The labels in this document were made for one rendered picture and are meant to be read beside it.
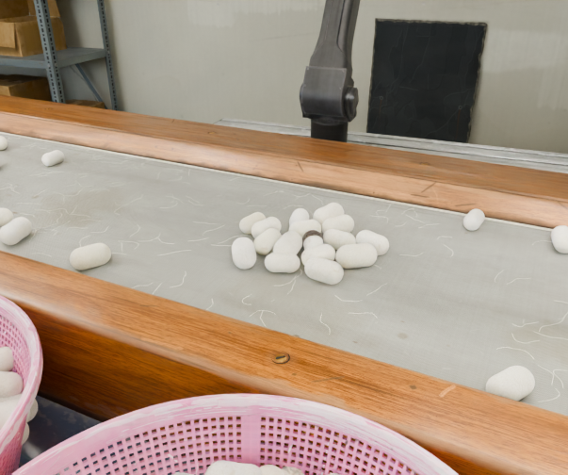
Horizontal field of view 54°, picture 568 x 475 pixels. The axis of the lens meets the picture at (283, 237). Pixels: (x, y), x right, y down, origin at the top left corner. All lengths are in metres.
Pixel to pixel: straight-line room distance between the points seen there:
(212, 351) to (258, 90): 2.43
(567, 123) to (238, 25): 1.48
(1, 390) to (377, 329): 0.26
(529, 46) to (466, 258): 1.99
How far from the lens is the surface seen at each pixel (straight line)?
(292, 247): 0.50
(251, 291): 0.47
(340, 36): 0.92
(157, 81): 3.01
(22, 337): 0.42
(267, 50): 2.70
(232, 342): 0.37
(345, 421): 0.32
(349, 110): 0.91
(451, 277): 0.51
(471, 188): 0.64
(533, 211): 0.63
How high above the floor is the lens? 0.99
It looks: 27 degrees down
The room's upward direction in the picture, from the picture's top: straight up
